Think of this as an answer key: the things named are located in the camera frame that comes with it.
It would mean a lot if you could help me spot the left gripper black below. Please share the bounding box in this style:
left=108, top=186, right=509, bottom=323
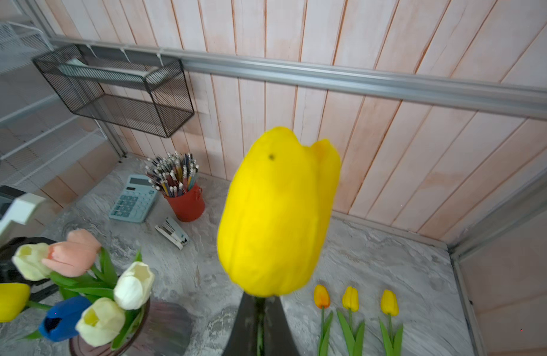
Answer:
left=0, top=237, right=59, bottom=302

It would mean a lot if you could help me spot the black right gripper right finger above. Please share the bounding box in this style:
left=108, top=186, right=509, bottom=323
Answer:
left=263, top=297, right=299, bottom=356

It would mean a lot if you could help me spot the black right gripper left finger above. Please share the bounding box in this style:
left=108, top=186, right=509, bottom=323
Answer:
left=222, top=293, right=258, bottom=356

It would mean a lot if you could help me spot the yellow tulip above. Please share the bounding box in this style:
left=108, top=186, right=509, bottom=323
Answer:
left=0, top=283, right=52, bottom=323
left=313, top=285, right=333, bottom=356
left=337, top=286, right=365, bottom=356
left=217, top=127, right=341, bottom=355

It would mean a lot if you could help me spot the dark red ribbed glass vase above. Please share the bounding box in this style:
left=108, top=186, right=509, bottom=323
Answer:
left=69, top=299, right=193, bottom=355

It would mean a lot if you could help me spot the cream white tulip near pink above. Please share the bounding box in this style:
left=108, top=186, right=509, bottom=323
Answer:
left=12, top=243, right=52, bottom=282

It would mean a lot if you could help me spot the pink tulip front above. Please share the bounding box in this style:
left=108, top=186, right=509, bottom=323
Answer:
left=41, top=229, right=102, bottom=277

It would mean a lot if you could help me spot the blue tulip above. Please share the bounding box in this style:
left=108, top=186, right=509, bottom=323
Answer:
left=38, top=296, right=92, bottom=342

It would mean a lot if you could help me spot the white tulip lower right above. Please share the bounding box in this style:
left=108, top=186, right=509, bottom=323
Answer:
left=75, top=298, right=126, bottom=347

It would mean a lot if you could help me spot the white tulip tall right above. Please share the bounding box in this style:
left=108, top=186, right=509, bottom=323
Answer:
left=114, top=262, right=155, bottom=310

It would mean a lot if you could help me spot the white and blue stapler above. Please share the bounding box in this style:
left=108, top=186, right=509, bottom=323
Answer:
left=155, top=217, right=190, bottom=250

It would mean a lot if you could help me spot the red metal pencil bucket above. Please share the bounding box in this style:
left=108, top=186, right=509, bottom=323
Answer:
left=163, top=183, right=205, bottom=223

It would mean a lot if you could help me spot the grey calculator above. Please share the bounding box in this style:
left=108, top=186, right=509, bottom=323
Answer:
left=109, top=174, right=158, bottom=223

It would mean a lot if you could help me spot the bundle of pencils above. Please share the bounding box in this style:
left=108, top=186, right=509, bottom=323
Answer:
left=145, top=151, right=199, bottom=197

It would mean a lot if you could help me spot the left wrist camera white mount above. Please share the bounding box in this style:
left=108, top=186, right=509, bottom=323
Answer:
left=0, top=185, right=46, bottom=248

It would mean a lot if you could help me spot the white wire mesh shelf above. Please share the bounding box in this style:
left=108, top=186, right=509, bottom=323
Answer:
left=0, top=22, right=109, bottom=194

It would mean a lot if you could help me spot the black wire mesh basket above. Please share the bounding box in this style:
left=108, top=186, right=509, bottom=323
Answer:
left=32, top=44, right=195, bottom=138

